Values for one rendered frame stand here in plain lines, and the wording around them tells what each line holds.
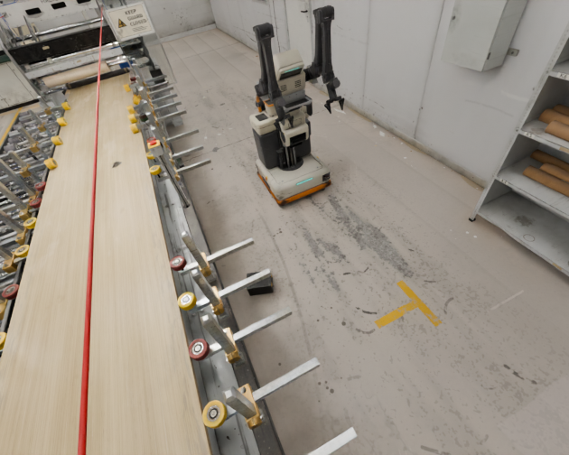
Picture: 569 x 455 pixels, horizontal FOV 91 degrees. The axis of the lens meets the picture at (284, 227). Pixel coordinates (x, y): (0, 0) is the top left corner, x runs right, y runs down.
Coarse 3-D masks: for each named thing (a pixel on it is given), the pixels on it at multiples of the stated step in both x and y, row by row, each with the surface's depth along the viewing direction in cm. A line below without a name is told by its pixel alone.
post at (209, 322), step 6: (204, 318) 95; (210, 318) 96; (204, 324) 94; (210, 324) 96; (216, 324) 100; (210, 330) 99; (216, 330) 100; (222, 330) 107; (216, 336) 103; (222, 336) 104; (222, 342) 108; (228, 342) 109; (228, 348) 113; (234, 348) 116; (240, 360) 125
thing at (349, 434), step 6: (342, 432) 95; (348, 432) 95; (354, 432) 95; (336, 438) 95; (342, 438) 94; (348, 438) 94; (354, 438) 95; (324, 444) 94; (330, 444) 94; (336, 444) 94; (342, 444) 93; (318, 450) 93; (324, 450) 93; (330, 450) 93
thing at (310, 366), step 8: (312, 360) 110; (296, 368) 109; (304, 368) 108; (312, 368) 109; (288, 376) 107; (296, 376) 107; (272, 384) 106; (280, 384) 106; (288, 384) 108; (256, 392) 105; (264, 392) 105; (272, 392) 106; (256, 400) 104
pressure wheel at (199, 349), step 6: (192, 342) 115; (198, 342) 115; (204, 342) 115; (192, 348) 114; (198, 348) 113; (204, 348) 113; (192, 354) 112; (198, 354) 112; (204, 354) 112; (198, 360) 113
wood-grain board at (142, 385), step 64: (64, 128) 290; (128, 128) 268; (64, 192) 207; (128, 192) 195; (64, 256) 161; (128, 256) 154; (64, 320) 132; (128, 320) 127; (0, 384) 115; (64, 384) 112; (128, 384) 108; (192, 384) 105; (0, 448) 100; (64, 448) 97; (128, 448) 94; (192, 448) 92
